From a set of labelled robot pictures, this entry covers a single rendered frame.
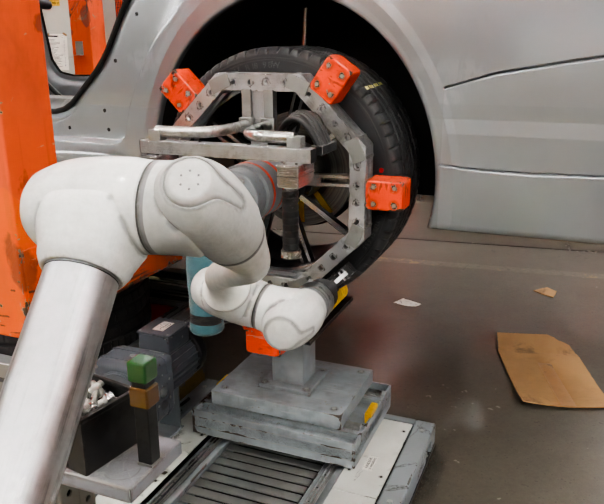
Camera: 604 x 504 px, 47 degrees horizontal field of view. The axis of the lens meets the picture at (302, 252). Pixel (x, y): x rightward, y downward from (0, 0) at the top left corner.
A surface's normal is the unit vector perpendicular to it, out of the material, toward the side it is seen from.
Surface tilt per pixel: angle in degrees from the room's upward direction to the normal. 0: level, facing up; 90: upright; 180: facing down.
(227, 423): 90
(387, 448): 0
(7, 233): 90
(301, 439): 90
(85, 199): 53
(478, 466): 0
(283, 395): 0
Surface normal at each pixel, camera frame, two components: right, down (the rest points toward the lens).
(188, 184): -0.04, -0.33
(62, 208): -0.31, -0.37
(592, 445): 0.00, -0.96
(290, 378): -0.38, 0.28
